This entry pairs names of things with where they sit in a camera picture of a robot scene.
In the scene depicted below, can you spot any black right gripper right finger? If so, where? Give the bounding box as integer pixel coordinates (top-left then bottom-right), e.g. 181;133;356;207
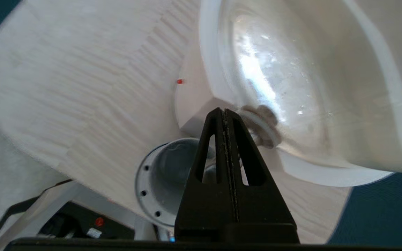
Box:
225;110;295;224

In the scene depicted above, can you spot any clear water dispenser white base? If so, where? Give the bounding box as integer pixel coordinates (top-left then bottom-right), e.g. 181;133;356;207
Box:
174;0;402;187

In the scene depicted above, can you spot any white and black robot chassis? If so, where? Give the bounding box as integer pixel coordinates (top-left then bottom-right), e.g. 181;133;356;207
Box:
0;180;175;241

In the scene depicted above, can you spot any large round blue drip tray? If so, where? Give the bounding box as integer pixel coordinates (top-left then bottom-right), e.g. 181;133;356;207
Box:
135;138;194;229

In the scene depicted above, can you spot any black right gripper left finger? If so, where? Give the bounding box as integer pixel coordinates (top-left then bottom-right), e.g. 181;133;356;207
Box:
175;107;239;242

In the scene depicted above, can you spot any grey paper cup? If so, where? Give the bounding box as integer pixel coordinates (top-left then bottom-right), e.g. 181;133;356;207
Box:
157;139;222;196

